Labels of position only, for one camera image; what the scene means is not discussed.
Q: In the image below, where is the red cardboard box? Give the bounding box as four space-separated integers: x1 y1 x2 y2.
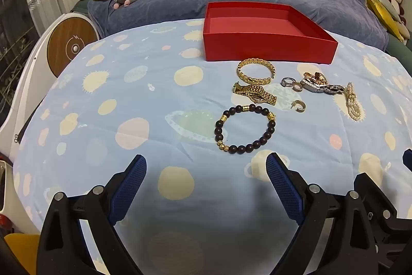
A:
202 2 338 64

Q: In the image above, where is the gold wristwatch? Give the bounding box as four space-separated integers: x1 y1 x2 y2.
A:
232 83 277 106

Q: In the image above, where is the dark green sofa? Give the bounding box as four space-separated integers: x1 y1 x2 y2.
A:
349 0 412 64

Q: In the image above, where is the white device with wooden disc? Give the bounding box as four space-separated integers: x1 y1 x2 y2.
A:
0 11 99 234

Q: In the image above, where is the silver chain wristwatch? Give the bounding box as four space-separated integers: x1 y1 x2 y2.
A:
301 71 345 96

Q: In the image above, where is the black bead bracelet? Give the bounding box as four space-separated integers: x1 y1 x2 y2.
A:
214 104 276 153

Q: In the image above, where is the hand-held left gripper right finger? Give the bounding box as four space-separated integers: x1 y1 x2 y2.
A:
265 152 379 275

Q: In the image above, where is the pearl bracelet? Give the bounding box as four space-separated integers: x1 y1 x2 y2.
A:
345 82 363 121

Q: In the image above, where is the light blue printed sheet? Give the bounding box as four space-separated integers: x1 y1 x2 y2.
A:
13 19 412 275

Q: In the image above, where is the yellow pillow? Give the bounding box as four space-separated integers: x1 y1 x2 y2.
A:
364 0 404 41

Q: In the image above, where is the yellow plastic object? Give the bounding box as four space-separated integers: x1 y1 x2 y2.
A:
5 232 40 275

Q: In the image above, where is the gold braided bangle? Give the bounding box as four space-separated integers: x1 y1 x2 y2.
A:
237 59 276 84

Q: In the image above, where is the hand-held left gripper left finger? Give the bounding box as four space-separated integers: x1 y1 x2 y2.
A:
36 154 148 275

